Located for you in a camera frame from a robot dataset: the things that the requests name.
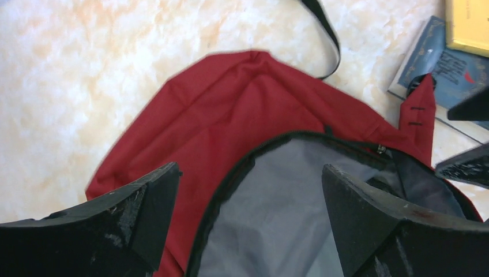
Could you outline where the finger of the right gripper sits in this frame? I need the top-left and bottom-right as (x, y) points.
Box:
(447, 87), (488, 121)
(435, 143), (488, 189)

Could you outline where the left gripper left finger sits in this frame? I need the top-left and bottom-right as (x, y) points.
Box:
(1, 162), (182, 276)

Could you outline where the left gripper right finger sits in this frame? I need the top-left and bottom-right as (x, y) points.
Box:
(322, 164), (488, 276)

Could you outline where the blue Nineteen Eighty-Four book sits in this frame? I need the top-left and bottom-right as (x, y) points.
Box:
(388, 16), (488, 144)

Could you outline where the red backpack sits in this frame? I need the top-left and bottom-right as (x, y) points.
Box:
(84, 0), (484, 277)

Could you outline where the yellow notebook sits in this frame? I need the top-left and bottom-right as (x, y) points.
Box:
(445, 0), (488, 57)

